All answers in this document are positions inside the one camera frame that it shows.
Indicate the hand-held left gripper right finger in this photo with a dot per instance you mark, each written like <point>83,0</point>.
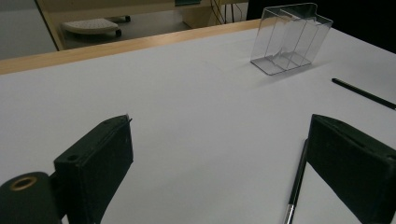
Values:
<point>351,168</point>

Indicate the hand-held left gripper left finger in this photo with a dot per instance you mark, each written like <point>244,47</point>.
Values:
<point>93,168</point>

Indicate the black brush with silver ferrule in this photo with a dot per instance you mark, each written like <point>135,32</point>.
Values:
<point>297,183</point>

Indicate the thin black pen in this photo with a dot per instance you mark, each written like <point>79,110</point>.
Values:
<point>361,91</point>

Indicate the clear acrylic organizer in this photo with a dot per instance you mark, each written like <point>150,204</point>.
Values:
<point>289,37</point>

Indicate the white table cover sheet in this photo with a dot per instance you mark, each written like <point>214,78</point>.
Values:
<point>186,93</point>

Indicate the grey chair base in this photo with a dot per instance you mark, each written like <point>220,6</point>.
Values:
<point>90,25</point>

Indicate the white cabinet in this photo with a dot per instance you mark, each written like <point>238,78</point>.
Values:
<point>21,31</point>

